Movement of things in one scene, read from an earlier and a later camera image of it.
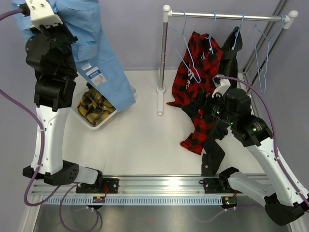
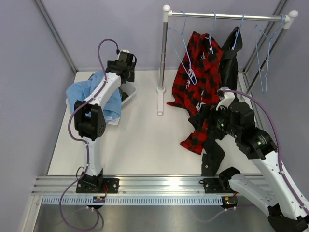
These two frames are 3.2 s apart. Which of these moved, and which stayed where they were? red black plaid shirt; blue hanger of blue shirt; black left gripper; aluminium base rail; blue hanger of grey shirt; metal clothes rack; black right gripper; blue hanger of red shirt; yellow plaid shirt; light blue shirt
Moved: black left gripper; light blue shirt; black right gripper; blue hanger of blue shirt; yellow plaid shirt
Stayed: metal clothes rack; blue hanger of red shirt; red black plaid shirt; aluminium base rail; blue hanger of grey shirt
